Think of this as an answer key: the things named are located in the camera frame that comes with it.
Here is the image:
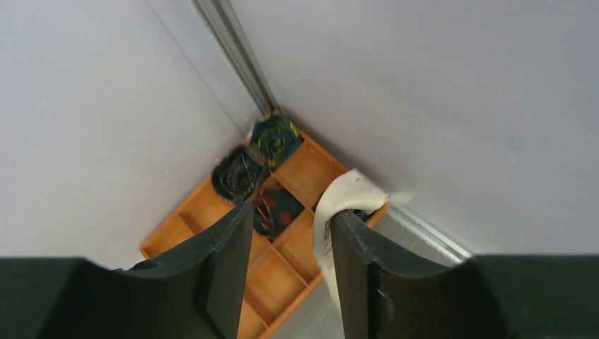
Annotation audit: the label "blue green rolled fabric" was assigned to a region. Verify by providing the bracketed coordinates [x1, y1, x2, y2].
[249, 114, 303, 171]

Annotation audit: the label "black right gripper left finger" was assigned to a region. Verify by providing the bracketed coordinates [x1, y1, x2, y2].
[117, 202, 254, 338]

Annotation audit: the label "dark rolled fabric top left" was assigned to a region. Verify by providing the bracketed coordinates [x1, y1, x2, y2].
[210, 144, 269, 205]

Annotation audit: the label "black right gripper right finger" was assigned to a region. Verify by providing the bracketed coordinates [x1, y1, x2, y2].
[331, 212, 454, 338]

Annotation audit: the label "orange compartment tray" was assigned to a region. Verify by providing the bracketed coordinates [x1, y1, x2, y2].
[139, 109, 390, 339]

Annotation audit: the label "dark rolled fabric middle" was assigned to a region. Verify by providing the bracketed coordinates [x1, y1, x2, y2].
[254, 189, 304, 242]

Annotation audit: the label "cream ribbon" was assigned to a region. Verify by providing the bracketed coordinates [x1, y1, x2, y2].
[312, 169, 415, 311]

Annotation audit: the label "dark rolled fabric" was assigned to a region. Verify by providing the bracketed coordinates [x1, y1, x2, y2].
[254, 189, 304, 242]
[210, 144, 269, 205]

